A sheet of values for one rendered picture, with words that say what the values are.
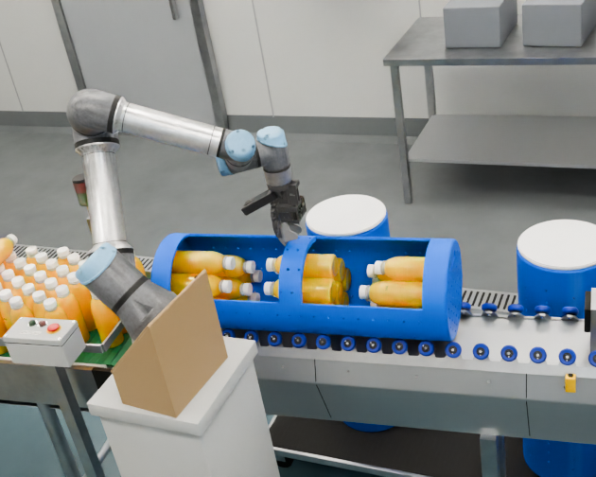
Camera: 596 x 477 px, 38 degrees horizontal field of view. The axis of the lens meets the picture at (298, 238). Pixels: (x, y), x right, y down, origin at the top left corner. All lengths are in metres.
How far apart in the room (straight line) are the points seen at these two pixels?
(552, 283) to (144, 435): 1.25
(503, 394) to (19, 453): 2.30
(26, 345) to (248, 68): 3.88
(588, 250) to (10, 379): 1.86
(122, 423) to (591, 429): 1.27
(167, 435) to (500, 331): 0.99
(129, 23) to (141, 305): 4.58
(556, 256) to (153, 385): 1.27
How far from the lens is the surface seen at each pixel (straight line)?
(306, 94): 6.09
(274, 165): 2.32
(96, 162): 2.30
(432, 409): 2.59
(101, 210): 2.28
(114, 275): 2.10
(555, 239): 2.75
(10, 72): 7.47
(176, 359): 2.04
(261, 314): 2.48
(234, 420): 2.25
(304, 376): 2.59
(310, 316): 2.43
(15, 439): 4.13
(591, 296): 2.43
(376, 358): 2.50
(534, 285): 2.69
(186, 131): 2.18
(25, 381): 2.97
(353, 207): 3.02
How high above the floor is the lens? 2.48
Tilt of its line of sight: 30 degrees down
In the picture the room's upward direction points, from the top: 10 degrees counter-clockwise
